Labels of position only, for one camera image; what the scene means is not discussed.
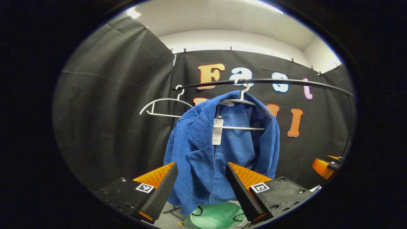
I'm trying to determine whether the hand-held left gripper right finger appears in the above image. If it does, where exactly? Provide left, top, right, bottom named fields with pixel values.
left=225, top=162, right=314, bottom=226

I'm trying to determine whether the green laundry hamper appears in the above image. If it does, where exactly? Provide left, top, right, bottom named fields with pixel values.
left=184, top=202, right=247, bottom=229

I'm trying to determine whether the white plastic clothes hanger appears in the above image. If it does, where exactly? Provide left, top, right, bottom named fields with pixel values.
left=219, top=78, right=266, bottom=131
left=139, top=85, right=194, bottom=119

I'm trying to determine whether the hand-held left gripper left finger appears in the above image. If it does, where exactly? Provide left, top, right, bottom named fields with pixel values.
left=94, top=162, right=178, bottom=225

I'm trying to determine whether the black metal clothes rack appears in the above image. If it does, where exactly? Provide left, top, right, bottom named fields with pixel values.
left=164, top=78, right=356, bottom=221

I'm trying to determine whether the blue corduroy jacket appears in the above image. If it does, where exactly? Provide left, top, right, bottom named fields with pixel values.
left=164, top=91, right=280, bottom=217

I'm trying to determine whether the black backdrop cloth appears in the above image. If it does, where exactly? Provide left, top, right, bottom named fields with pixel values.
left=170, top=49, right=355, bottom=191

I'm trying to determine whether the plain black side cloth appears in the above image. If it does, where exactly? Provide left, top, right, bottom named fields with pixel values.
left=52, top=14, right=176, bottom=191

